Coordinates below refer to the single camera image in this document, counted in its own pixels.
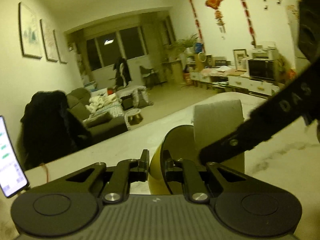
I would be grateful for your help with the framed wall picture right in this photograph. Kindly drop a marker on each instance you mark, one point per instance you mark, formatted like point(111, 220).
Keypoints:
point(61, 46)

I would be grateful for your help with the black microwave oven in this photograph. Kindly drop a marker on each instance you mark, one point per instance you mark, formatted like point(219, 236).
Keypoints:
point(263, 69)

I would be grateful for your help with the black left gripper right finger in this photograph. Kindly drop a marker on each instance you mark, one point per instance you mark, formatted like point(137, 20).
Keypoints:
point(197, 182)

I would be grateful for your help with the white sponge block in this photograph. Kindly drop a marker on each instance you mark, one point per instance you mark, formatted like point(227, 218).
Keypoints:
point(215, 120)

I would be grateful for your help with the framed wall picture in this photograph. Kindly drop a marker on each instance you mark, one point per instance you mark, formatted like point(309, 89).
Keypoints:
point(29, 32)
point(61, 46)
point(49, 41)

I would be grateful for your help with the chair with black coat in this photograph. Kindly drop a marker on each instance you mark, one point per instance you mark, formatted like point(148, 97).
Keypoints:
point(49, 131)

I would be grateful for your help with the framed picture on cabinet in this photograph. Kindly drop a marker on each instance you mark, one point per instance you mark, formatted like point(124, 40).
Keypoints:
point(240, 59)

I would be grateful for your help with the red firecracker string decoration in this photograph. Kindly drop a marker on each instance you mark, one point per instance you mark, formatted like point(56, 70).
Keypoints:
point(249, 22)

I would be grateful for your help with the framed wall picture left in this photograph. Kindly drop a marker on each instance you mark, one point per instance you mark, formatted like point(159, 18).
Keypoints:
point(29, 32)

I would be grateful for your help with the jacket on coat stand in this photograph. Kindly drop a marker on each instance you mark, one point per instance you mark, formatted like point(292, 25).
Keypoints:
point(123, 76)

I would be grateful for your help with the potted green plant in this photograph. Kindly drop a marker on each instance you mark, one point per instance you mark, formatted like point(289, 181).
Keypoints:
point(181, 45)

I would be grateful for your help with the white printer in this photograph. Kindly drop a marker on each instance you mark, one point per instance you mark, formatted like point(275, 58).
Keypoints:
point(267, 53)

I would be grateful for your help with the white tv cabinet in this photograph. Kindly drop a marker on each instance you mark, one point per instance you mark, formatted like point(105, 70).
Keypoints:
point(230, 83)

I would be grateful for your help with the dark grey sofa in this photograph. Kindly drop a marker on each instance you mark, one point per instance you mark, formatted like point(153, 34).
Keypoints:
point(101, 126)

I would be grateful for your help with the red chinese knot ornament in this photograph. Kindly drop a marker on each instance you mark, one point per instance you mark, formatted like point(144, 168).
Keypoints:
point(215, 5)

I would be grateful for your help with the smartphone with lit screen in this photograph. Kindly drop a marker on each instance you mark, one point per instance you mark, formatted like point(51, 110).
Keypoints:
point(13, 179)

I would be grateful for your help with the small round white stool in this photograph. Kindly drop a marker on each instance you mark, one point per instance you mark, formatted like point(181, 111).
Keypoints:
point(133, 117)

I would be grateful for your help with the framed wall picture middle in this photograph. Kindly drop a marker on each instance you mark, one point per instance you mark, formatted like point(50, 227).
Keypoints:
point(49, 41)

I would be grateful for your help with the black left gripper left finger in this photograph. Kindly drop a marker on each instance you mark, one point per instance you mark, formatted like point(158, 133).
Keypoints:
point(120, 177)

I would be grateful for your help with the black wooden chair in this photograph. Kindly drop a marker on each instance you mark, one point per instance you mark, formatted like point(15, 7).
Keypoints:
point(149, 76)

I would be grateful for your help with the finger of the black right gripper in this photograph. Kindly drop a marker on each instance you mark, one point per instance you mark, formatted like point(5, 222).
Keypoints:
point(299, 98)

